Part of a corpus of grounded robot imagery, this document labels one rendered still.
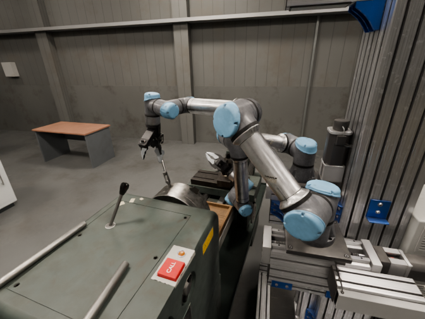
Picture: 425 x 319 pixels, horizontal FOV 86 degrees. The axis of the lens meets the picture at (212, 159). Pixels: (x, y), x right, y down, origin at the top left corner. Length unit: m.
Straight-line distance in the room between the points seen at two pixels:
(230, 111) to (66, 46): 6.35
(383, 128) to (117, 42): 5.63
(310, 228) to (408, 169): 0.50
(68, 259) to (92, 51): 5.87
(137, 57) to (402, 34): 5.28
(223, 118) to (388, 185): 0.70
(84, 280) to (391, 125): 1.11
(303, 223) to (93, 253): 0.67
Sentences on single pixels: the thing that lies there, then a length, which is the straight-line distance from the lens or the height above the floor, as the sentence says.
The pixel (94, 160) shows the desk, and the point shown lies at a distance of 4.81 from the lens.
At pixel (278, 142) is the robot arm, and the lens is 1.39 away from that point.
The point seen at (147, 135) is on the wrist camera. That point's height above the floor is 1.48.
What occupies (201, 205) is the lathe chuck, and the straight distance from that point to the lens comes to 1.13.
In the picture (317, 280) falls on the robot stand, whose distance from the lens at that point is 1.13.
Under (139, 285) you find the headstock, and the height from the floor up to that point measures 1.26.
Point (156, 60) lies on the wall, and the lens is 5.60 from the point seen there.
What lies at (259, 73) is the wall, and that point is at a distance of 5.02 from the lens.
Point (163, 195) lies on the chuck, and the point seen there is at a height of 1.23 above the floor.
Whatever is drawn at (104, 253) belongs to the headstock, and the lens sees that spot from 0.86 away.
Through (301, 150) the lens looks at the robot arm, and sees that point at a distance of 1.34.
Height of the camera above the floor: 1.81
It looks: 24 degrees down
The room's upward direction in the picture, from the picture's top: 1 degrees counter-clockwise
